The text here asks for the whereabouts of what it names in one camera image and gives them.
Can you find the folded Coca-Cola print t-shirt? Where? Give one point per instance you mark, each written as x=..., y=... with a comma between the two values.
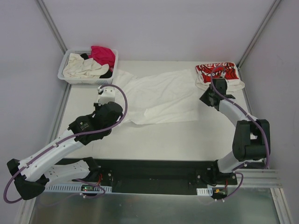
x=232, y=78

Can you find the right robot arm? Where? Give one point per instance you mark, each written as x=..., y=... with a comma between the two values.
x=251, y=141

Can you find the black garment in basket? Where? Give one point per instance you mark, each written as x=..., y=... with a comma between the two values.
x=90, y=69

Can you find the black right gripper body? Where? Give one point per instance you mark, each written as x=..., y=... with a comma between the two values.
x=209, y=98

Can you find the white cable duct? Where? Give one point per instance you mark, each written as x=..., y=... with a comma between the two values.
x=204, y=191
x=78, y=188

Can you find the plain white t-shirt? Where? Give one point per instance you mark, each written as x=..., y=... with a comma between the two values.
x=163, y=98

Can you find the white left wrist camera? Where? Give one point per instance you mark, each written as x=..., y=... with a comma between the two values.
x=105, y=95

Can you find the aluminium extrusion rail right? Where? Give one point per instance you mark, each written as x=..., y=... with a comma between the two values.
x=260, y=178

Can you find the cream shirt in basket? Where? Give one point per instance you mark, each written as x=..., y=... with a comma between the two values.
x=78, y=67

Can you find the pink garment in basket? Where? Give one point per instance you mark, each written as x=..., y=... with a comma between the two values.
x=103, y=55

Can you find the left white cable duct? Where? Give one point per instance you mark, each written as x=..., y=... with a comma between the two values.
x=78, y=188

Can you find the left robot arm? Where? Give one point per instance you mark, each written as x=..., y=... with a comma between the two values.
x=31, y=176

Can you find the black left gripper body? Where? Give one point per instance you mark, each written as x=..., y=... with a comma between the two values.
x=114, y=110

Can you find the aluminium frame post left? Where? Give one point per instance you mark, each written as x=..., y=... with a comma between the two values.
x=50, y=22

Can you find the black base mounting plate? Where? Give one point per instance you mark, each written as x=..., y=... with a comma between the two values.
x=159, y=177

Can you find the right white cable duct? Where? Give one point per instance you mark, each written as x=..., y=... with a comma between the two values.
x=204, y=191

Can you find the aluminium frame post right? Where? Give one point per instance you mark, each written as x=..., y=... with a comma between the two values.
x=274, y=5

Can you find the aluminium frame post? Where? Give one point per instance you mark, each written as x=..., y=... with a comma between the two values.
x=50, y=22
x=274, y=5

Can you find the white plastic laundry basket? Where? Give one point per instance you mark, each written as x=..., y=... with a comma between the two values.
x=85, y=81

